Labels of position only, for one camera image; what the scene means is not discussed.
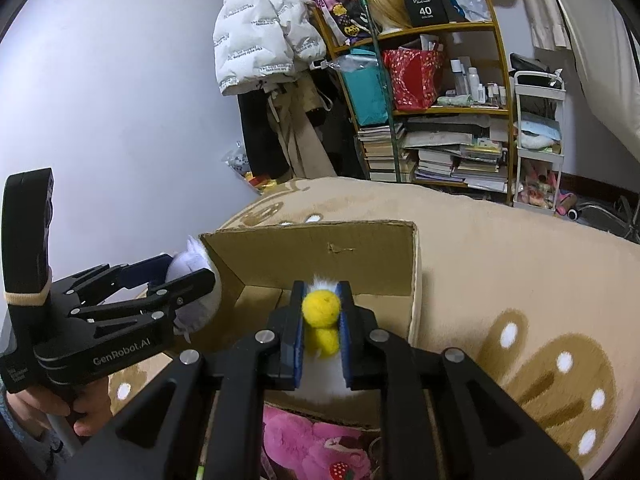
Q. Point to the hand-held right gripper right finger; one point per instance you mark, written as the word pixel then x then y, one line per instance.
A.
pixel 345 335

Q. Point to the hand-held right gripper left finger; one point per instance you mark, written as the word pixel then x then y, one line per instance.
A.
pixel 299 332

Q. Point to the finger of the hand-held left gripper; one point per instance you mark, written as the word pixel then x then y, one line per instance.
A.
pixel 192 282
pixel 145 270

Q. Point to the yellow white fluffy plush toy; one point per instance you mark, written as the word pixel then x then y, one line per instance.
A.
pixel 320 310

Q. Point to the cardboard box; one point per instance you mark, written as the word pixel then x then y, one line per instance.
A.
pixel 325 260

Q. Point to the person's left forearm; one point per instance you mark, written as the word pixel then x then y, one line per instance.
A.
pixel 30 452

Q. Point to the person's left hand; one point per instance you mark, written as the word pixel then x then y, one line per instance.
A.
pixel 92 407

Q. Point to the pink plush bear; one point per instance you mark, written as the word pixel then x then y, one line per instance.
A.
pixel 300 440

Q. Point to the plastic bag of toys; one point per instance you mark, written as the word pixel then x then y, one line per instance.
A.
pixel 245 165

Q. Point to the black coat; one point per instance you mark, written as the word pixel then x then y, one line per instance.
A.
pixel 260 135

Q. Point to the beige patterned rug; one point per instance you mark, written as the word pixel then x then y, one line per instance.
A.
pixel 500 285

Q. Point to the beige trench coat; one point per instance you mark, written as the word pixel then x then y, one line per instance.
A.
pixel 295 135

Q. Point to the tall stack of books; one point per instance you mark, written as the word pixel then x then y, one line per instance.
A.
pixel 380 152

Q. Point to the messy pile of books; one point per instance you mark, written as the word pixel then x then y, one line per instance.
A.
pixel 460 160

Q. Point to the white utility cart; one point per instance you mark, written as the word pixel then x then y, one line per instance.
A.
pixel 517 170

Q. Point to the teal bag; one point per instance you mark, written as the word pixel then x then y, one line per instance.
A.
pixel 367 95

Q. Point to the pink toys in cart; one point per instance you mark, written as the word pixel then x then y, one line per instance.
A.
pixel 537 187

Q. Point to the white puffer jacket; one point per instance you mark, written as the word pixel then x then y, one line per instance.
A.
pixel 255 25

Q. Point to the red gift bag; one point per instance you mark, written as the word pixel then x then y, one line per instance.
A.
pixel 412 77

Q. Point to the small clear plastic bag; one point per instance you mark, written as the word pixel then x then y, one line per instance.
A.
pixel 352 62

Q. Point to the row of cosmetic bottles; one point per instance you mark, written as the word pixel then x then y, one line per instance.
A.
pixel 475 87

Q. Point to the light blue cloth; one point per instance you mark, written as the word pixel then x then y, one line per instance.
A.
pixel 540 130

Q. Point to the black printed tote bag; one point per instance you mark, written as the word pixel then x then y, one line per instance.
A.
pixel 340 10

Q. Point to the wooden bookshelf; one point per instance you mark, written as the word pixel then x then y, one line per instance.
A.
pixel 440 27

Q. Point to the blonde wig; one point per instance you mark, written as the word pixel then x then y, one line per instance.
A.
pixel 387 7

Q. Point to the black box with white print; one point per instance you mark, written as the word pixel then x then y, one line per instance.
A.
pixel 425 7

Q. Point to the white folded mattress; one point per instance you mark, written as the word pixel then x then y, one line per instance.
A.
pixel 600 60

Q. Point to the metal chair frame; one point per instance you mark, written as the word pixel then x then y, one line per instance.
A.
pixel 615 215

